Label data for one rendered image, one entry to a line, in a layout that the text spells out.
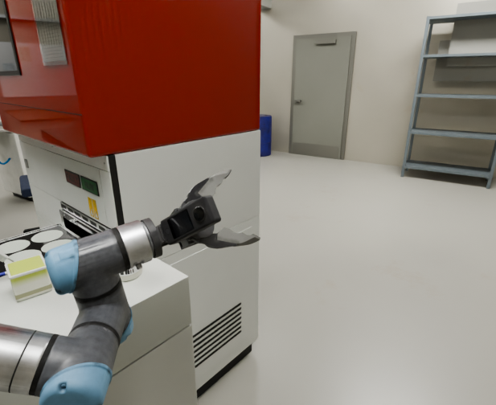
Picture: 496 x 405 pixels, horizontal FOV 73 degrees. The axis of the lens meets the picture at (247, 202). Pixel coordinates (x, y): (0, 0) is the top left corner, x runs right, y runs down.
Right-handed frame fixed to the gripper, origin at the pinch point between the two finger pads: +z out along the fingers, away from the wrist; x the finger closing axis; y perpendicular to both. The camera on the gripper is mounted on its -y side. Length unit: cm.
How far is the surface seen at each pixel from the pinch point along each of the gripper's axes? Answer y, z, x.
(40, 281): 32, -40, -3
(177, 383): 42, -19, 34
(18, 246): 75, -46, -22
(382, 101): 296, 476, -128
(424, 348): 91, 117, 99
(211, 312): 93, 12, 28
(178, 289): 26.9, -12.8, 10.9
